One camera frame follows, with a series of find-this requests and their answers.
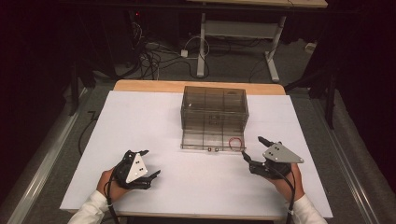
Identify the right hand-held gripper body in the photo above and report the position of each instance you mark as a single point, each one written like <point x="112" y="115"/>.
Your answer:
<point x="280" y="155"/>

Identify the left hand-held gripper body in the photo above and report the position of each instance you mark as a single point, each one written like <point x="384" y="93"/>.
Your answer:
<point x="135" y="169"/>

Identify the red rubber band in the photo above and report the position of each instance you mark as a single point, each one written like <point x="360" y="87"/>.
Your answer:
<point x="230" y="145"/>

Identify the clear plastic drawer cabinet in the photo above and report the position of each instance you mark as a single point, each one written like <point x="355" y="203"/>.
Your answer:
<point x="214" y="99"/>

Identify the person's left hand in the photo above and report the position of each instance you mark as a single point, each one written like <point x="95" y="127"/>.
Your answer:
<point x="109" y="186"/>

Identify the person's right hand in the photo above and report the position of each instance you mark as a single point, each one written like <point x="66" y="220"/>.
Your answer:
<point x="292" y="186"/>

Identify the white table sheet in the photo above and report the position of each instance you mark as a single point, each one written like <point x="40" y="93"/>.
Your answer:
<point x="193" y="183"/>

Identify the black metal stand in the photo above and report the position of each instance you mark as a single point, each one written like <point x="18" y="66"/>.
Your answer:
<point x="330" y="102"/>

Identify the small white box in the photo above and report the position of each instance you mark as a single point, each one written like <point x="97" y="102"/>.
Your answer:
<point x="310" y="47"/>

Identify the white power adapter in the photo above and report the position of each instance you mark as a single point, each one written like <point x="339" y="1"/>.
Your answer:
<point x="184" y="53"/>

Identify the desk with white legs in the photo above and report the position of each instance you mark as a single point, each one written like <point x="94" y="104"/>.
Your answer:
<point x="239" y="29"/>

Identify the metal floor rail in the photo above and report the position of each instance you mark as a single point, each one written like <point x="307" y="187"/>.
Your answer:
<point x="348" y="161"/>
<point x="40" y="168"/>

